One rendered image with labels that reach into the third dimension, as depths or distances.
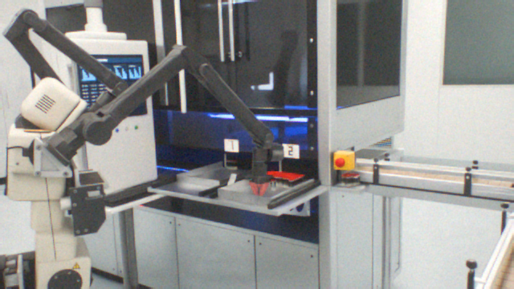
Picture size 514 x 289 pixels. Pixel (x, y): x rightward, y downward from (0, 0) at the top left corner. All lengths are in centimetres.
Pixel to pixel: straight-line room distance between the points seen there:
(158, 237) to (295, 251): 94
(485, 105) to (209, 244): 465
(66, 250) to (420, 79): 559
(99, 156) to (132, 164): 20
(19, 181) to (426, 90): 565
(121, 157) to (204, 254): 69
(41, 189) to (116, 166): 84
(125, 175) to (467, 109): 492
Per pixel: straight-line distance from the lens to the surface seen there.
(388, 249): 218
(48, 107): 157
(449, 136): 659
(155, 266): 292
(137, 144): 248
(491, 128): 649
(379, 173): 205
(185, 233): 264
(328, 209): 206
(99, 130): 142
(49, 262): 166
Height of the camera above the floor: 141
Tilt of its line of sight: 10 degrees down
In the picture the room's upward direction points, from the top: 2 degrees counter-clockwise
